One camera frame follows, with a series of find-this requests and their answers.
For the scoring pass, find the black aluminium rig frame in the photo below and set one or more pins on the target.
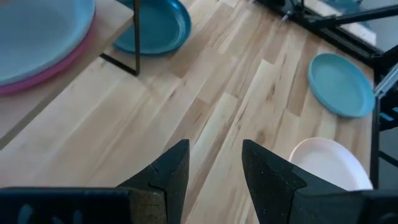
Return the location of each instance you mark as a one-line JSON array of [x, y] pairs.
[[342, 40]]

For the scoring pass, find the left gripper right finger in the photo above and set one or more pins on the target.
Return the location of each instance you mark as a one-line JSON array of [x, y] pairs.
[[267, 186]]

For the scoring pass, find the peach plate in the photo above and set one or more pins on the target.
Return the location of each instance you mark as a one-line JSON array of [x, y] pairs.
[[329, 165]]

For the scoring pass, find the dark teal plate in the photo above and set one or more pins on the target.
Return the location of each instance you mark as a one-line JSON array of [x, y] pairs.
[[164, 28]]

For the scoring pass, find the wooden shelf with black legs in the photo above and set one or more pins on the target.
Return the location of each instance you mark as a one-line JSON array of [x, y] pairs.
[[105, 31]]

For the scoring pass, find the silver metal bracket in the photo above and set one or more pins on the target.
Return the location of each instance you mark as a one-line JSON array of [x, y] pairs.
[[387, 81]]

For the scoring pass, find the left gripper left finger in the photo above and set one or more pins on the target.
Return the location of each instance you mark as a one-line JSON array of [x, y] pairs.
[[171, 186]]

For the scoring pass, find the light blue plate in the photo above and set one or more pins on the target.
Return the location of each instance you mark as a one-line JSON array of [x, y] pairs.
[[37, 37]]

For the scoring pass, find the pale teal green plate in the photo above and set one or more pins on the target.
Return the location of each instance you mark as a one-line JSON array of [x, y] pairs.
[[340, 84]]

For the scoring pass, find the pink plate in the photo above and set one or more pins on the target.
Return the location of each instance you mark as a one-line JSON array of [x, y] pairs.
[[9, 88]]

